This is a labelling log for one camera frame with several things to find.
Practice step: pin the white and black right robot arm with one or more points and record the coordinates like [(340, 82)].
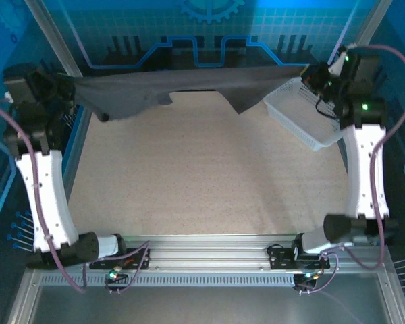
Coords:
[(364, 168)]

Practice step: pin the white perforated plastic basket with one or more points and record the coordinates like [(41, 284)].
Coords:
[(297, 111)]

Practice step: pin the grey metal panel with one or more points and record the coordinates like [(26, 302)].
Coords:
[(202, 307)]

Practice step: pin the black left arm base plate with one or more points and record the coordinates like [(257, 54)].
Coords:
[(101, 263)]

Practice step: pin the aluminium frame post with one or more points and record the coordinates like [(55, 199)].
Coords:
[(368, 23), (54, 37)]

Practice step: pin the dark grey t-shirt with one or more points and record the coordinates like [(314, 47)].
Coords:
[(138, 91)]

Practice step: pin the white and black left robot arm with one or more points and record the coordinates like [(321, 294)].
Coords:
[(47, 202)]

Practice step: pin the blue table edge strip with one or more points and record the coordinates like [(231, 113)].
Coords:
[(68, 165)]

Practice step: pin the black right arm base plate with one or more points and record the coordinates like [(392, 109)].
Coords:
[(278, 261)]

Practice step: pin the aluminium mounting rail beam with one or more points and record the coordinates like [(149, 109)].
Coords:
[(206, 253)]

